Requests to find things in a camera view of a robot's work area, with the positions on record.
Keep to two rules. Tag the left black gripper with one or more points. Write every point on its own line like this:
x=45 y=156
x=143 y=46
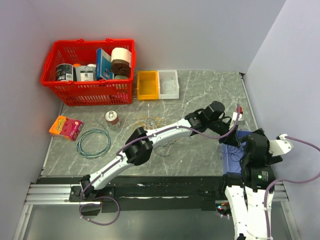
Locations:
x=231 y=139

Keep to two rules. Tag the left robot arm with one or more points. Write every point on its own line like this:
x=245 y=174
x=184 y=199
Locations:
x=208 y=122

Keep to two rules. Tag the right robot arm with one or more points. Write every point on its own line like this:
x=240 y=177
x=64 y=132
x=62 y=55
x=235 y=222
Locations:
x=249 y=194

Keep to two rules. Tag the blue plastic bin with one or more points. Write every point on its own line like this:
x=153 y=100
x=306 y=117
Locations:
x=231 y=158

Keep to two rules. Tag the white plastic bin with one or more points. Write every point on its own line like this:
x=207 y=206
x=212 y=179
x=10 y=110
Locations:
x=168 y=85

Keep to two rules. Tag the yellow plastic bin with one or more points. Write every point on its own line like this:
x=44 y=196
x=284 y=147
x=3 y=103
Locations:
x=147 y=85

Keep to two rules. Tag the small tin can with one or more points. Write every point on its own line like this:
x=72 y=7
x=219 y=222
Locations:
x=112 y=119

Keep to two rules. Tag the red plastic shopping basket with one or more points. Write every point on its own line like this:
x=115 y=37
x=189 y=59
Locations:
x=92 y=93

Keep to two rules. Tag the brown round object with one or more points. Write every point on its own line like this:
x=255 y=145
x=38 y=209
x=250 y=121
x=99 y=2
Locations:
x=120 y=67

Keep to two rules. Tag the white paper roll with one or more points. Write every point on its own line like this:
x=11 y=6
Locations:
x=121 y=55

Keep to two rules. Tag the blue book box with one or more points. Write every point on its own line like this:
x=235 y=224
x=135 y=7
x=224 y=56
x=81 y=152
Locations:
x=103 y=66

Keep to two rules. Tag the grey labelled can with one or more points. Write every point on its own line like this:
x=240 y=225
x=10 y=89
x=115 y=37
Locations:
x=85 y=73

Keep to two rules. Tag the orange pink snack box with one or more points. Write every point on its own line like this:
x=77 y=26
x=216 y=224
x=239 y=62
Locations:
x=67 y=128

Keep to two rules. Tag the black labelled can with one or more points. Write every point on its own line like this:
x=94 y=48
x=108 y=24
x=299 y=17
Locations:
x=64 y=72

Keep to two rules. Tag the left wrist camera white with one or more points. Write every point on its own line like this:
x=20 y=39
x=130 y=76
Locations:
x=238 y=119

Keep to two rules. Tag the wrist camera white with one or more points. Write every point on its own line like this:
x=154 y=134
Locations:
x=238 y=119
x=280 y=146

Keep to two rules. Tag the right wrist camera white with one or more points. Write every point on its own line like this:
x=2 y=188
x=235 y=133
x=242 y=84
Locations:
x=280 y=146

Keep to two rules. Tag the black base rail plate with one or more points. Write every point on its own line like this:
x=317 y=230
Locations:
x=150 y=193

